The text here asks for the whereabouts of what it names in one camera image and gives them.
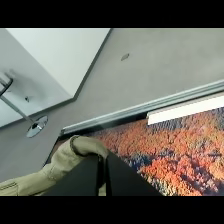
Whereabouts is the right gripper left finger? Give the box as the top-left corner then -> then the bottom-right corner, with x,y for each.
43,153 -> 105,197

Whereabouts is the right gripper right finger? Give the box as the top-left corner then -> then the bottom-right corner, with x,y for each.
106,150 -> 164,197

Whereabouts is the pale green long-sleeved shirt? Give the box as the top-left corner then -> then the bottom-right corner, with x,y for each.
0,134 -> 111,197

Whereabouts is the chrome stool with round base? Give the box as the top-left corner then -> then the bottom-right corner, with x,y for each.
0,75 -> 50,139

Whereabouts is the silver frame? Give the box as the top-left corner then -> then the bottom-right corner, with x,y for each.
59,79 -> 224,136

